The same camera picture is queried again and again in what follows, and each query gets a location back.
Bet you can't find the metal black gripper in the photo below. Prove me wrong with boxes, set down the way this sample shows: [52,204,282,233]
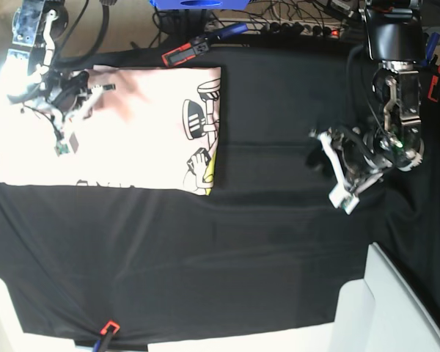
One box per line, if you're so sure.
[20,71,116,143]

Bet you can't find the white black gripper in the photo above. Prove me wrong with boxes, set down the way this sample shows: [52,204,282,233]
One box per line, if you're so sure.
[308,126,392,194]

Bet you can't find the pink T-shirt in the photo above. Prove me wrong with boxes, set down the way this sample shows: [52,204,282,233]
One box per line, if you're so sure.
[0,66,221,196]

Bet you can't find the red object at right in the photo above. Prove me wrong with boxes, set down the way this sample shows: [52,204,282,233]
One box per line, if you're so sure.
[427,65,440,103]

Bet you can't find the black table cloth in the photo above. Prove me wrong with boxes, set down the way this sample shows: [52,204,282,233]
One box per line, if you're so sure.
[0,48,440,348]

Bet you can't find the blue box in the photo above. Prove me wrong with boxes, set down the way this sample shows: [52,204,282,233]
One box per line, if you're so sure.
[149,0,249,10]

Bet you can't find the orange black clamp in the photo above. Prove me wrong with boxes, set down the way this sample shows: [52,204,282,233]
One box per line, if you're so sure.
[161,23,249,67]

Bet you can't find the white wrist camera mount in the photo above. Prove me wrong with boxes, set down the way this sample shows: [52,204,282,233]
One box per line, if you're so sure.
[329,184,360,215]

